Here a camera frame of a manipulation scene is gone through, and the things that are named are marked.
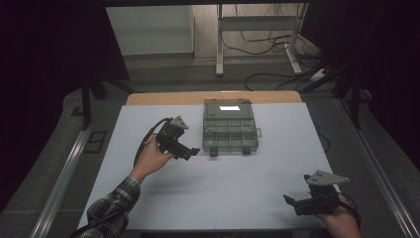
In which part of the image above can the white power strip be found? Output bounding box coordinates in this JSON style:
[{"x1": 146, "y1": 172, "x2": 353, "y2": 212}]
[{"x1": 309, "y1": 67, "x2": 329, "y2": 84}]

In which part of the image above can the clear grey compartment box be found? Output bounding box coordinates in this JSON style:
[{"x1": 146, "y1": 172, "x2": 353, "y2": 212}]
[{"x1": 201, "y1": 97, "x2": 263, "y2": 158}]

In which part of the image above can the black stand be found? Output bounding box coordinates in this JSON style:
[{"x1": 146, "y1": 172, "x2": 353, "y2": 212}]
[
  {"x1": 79, "y1": 74, "x2": 137, "y2": 131},
  {"x1": 299, "y1": 59, "x2": 365, "y2": 130}
]

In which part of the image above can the aluminium rail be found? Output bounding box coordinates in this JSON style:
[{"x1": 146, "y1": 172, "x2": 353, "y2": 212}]
[
  {"x1": 29, "y1": 128, "x2": 92, "y2": 238},
  {"x1": 336, "y1": 98, "x2": 420, "y2": 238}
]

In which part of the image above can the dark floor socket plate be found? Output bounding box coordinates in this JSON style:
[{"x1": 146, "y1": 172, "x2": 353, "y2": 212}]
[{"x1": 84, "y1": 130, "x2": 108, "y2": 155}]

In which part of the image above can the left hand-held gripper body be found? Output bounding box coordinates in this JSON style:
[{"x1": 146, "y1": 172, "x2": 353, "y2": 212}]
[{"x1": 156, "y1": 115, "x2": 190, "y2": 158}]

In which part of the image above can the person's right hand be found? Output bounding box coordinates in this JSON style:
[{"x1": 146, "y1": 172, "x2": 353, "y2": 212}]
[{"x1": 314, "y1": 193, "x2": 362, "y2": 238}]

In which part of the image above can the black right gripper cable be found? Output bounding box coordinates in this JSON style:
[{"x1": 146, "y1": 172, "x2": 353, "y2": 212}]
[{"x1": 339, "y1": 191, "x2": 363, "y2": 231}]

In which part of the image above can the black floor cable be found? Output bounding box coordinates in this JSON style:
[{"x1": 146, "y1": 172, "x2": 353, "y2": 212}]
[
  {"x1": 220, "y1": 31, "x2": 300, "y2": 58},
  {"x1": 243, "y1": 60, "x2": 329, "y2": 92}
]

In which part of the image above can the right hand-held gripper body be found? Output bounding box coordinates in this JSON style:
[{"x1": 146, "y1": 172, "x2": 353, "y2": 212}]
[{"x1": 292, "y1": 169, "x2": 351, "y2": 217}]

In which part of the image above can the white desk frame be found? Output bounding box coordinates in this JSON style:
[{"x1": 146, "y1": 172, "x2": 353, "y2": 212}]
[{"x1": 215, "y1": 3, "x2": 309, "y2": 77}]

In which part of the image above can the thin black cable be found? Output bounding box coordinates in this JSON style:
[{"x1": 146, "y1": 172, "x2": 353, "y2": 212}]
[{"x1": 313, "y1": 122, "x2": 331, "y2": 154}]

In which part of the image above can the white panel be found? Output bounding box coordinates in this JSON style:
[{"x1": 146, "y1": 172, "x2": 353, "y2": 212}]
[{"x1": 105, "y1": 5, "x2": 196, "y2": 57}]

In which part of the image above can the white table mat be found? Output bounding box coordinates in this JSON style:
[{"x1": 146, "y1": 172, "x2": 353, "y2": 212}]
[{"x1": 76, "y1": 101, "x2": 333, "y2": 231}]

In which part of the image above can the person's left hand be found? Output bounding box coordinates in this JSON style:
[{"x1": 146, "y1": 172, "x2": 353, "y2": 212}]
[{"x1": 129, "y1": 133, "x2": 175, "y2": 183}]

